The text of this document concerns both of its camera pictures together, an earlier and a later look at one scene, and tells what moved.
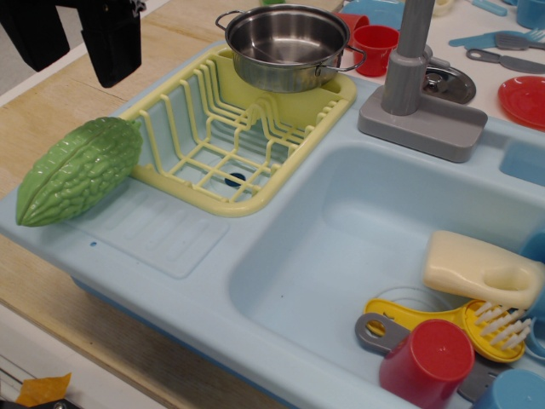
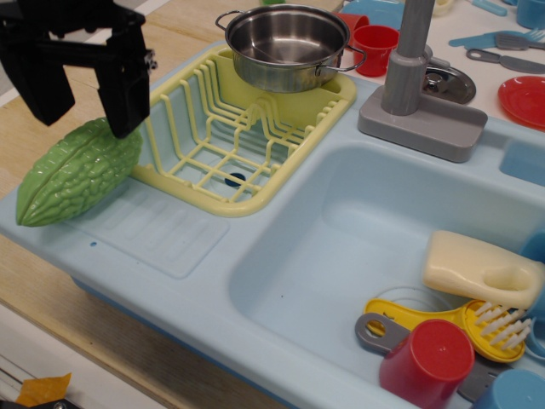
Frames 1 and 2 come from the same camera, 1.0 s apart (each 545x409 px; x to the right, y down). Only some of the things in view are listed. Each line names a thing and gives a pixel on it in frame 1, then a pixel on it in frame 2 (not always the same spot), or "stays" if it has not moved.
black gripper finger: x=36 y=29 → x=42 y=83
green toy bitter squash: x=79 y=169 stays
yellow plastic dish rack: x=213 y=142 stays
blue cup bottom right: x=516 y=388 stays
